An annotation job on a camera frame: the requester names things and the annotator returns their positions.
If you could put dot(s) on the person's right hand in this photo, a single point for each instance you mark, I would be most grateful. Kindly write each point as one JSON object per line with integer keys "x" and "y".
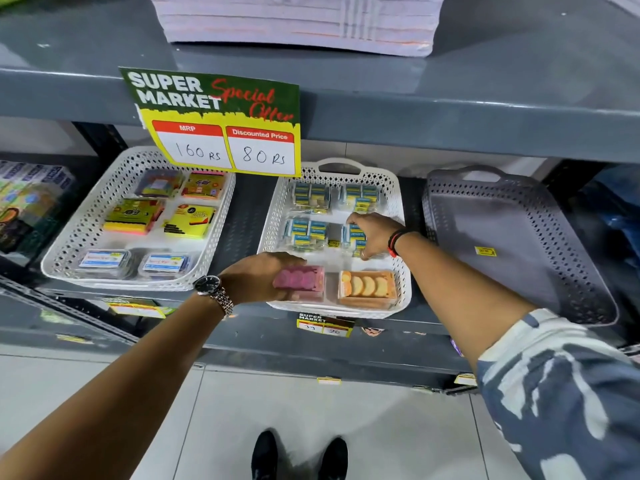
{"x": 380, "y": 234}

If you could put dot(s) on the person's left hand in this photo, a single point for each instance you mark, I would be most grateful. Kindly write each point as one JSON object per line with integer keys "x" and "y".
{"x": 250, "y": 277}

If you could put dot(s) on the white plastic basket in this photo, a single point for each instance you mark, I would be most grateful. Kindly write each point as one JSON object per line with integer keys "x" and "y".
{"x": 272, "y": 234}
{"x": 80, "y": 219}

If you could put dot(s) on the grey plastic basket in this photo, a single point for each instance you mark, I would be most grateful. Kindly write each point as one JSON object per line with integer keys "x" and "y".
{"x": 525, "y": 244}

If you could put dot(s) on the grey metal shelf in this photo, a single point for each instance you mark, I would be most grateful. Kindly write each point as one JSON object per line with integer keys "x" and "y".
{"x": 500, "y": 94}

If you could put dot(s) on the person's left forearm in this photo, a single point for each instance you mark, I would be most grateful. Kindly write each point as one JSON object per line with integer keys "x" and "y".
{"x": 110, "y": 389}

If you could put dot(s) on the red black wristband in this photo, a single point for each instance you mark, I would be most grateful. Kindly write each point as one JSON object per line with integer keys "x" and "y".
{"x": 397, "y": 242}

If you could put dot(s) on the silver wristwatch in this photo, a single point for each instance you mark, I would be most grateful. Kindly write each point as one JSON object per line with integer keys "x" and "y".
{"x": 212, "y": 292}

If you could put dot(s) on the small yellow price tag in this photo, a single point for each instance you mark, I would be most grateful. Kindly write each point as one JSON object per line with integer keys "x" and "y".
{"x": 74, "y": 339}
{"x": 329, "y": 380}
{"x": 465, "y": 379}
{"x": 324, "y": 325}
{"x": 140, "y": 308}

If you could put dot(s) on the white orange sachet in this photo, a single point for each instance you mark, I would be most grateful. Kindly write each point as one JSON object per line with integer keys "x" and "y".
{"x": 456, "y": 344}
{"x": 372, "y": 332}

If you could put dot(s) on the yellow sticker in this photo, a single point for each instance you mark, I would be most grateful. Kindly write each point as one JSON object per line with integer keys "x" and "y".
{"x": 485, "y": 251}

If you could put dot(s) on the green yellow price sign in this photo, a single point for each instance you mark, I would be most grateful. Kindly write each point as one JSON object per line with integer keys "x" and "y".
{"x": 210, "y": 119}

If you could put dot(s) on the black left shoe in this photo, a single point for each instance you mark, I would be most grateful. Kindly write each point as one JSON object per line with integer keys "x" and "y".
{"x": 264, "y": 457}

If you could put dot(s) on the black shoe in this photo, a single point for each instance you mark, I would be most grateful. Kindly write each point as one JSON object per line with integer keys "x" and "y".
{"x": 264, "y": 457}
{"x": 334, "y": 459}

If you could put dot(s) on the grey perforated rack upright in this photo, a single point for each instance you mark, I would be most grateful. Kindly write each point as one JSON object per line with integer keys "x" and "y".
{"x": 65, "y": 307}

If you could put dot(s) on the black right shoe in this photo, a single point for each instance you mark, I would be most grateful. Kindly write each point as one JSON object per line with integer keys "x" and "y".
{"x": 334, "y": 459}

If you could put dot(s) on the pile of colourful stationery packs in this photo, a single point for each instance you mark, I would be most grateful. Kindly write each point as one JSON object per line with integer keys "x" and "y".
{"x": 35, "y": 204}

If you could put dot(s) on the stack of pink-edged notebooks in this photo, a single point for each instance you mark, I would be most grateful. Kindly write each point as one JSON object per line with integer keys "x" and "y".
{"x": 300, "y": 19}

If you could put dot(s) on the pile of blue plastic packets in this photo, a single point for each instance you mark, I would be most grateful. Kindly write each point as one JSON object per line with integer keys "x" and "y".
{"x": 620, "y": 214}

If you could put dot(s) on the camouflage shirt sleeve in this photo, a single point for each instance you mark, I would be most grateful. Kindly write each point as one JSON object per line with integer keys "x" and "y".
{"x": 560, "y": 404}

